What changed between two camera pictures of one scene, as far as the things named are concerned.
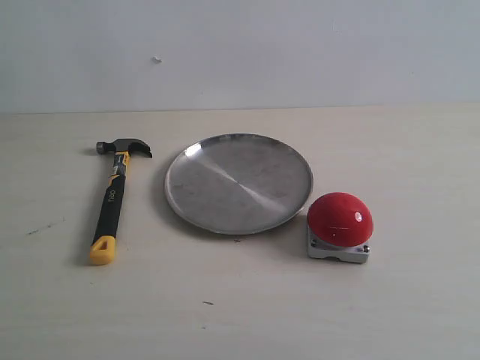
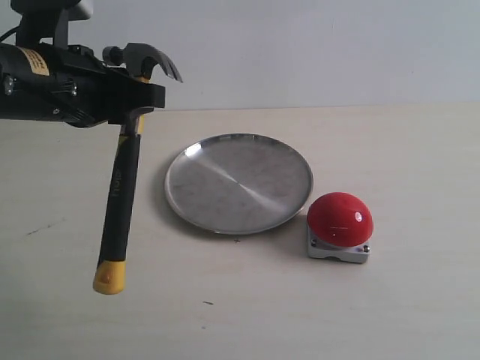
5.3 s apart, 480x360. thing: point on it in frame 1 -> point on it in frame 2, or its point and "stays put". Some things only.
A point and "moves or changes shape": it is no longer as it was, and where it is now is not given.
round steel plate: [234, 184] stays put
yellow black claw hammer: [103, 246] moves or changes shape
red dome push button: [340, 226] stays put
